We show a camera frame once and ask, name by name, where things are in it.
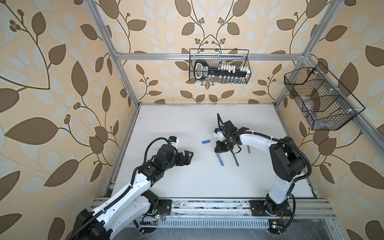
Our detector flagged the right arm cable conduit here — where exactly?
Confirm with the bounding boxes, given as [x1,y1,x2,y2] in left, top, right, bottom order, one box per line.
[216,113,313,184]

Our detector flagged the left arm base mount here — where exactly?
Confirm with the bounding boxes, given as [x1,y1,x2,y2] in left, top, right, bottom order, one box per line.
[133,199,173,235]

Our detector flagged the aluminium frame post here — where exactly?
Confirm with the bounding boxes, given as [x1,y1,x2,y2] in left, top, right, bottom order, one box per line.
[85,0,140,109]
[274,0,344,107]

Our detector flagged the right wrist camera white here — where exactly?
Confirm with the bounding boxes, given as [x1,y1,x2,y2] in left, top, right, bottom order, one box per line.
[214,128,226,142]

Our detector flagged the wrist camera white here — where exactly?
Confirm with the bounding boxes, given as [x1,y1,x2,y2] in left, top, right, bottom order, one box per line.
[214,128,226,142]
[168,136,180,149]

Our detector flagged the aluminium frame right post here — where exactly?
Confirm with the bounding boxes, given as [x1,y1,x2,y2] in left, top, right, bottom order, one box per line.
[274,0,344,107]

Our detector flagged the blue pen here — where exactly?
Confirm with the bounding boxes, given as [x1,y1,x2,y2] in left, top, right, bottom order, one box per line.
[216,153,224,167]

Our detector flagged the aluminium frame left post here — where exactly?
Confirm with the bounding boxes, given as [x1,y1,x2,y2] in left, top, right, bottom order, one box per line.
[85,0,140,109]

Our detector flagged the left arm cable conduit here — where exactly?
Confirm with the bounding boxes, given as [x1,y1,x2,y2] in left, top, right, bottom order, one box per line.
[67,137,172,240]

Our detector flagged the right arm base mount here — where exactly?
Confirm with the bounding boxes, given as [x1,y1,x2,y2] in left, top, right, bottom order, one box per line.
[250,198,297,235]

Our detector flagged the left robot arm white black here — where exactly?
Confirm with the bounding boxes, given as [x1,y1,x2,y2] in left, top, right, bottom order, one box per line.
[69,144,194,240]

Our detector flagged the wire basket black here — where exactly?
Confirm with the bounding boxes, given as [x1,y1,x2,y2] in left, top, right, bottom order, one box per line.
[189,48,252,85]
[284,62,366,131]

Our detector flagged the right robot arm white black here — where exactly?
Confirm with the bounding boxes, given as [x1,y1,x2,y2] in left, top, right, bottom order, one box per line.
[214,116,312,208]

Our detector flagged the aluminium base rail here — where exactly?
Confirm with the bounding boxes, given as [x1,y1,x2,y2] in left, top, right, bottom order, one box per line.
[88,197,337,229]

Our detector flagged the black tool with white bits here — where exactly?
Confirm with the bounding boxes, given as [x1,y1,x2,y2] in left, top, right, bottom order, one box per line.
[193,60,252,80]

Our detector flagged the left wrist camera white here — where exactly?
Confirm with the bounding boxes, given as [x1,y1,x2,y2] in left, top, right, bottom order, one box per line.
[168,136,180,149]

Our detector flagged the back wire basket black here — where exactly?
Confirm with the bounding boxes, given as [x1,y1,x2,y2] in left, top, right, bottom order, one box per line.
[189,48,252,85]

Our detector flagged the green pen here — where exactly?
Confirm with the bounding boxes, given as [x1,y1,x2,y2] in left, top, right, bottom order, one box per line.
[232,153,240,167]

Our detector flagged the aluminium frame back bar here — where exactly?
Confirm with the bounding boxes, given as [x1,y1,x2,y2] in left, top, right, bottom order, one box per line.
[115,52,305,61]

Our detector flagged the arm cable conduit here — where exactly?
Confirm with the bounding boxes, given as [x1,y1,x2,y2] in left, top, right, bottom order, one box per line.
[67,137,172,240]
[216,113,313,184]

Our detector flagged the right wire basket black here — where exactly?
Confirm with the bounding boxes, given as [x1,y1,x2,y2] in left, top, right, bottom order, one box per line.
[284,62,366,131]

